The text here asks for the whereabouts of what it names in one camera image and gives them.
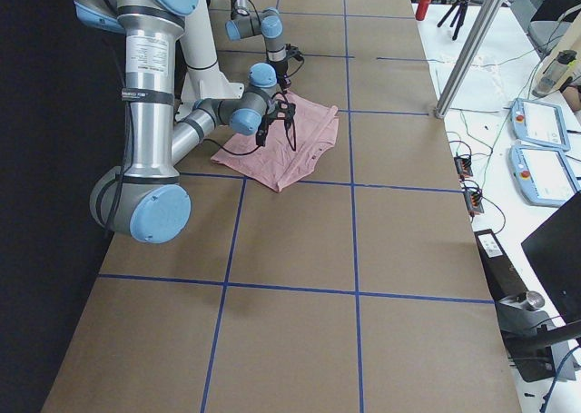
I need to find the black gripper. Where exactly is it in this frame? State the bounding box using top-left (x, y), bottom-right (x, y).
top-left (255, 111), bottom-right (276, 146)
top-left (267, 59), bottom-right (291, 92)

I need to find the pink Snoopy t-shirt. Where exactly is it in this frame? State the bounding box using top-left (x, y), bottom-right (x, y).
top-left (211, 92), bottom-right (339, 192)

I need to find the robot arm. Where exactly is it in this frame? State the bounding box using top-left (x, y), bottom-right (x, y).
top-left (74, 0), bottom-right (289, 243)
top-left (225, 0), bottom-right (291, 91)

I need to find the black tripod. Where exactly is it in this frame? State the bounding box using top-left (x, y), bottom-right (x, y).
top-left (437, 0), bottom-right (469, 41)

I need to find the orange terminal board far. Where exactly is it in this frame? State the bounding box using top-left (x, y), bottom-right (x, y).
top-left (454, 154), bottom-right (473, 180)

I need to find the orange terminal board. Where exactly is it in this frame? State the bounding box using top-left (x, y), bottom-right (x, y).
top-left (460, 180), bottom-right (484, 218)
top-left (454, 154), bottom-right (473, 180)

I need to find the orange terminal board near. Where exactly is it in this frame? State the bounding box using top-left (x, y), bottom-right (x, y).
top-left (460, 180), bottom-right (484, 218)

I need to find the blue teach pendant far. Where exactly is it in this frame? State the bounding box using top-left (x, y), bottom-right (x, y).
top-left (510, 98), bottom-right (570, 152)

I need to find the blue teach pendant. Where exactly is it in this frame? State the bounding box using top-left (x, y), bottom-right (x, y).
top-left (510, 98), bottom-right (570, 152)
top-left (508, 145), bottom-right (580, 208)

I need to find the clear water bottle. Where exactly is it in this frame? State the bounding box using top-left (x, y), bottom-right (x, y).
top-left (532, 50), bottom-right (576, 98)

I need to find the blue teach pendant near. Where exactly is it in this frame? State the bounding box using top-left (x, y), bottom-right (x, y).
top-left (508, 145), bottom-right (580, 208)

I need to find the black monitor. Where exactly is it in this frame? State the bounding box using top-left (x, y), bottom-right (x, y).
top-left (521, 193), bottom-right (580, 322)

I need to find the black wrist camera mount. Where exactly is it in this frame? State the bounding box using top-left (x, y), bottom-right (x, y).
top-left (285, 44), bottom-right (304, 62)
top-left (270, 100), bottom-right (296, 124)

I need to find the black braided camera cable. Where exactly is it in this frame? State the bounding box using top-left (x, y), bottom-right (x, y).
top-left (202, 91), bottom-right (299, 156)

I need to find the aluminium frame post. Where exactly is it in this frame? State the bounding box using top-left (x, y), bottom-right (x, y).
top-left (434, 0), bottom-right (505, 119)

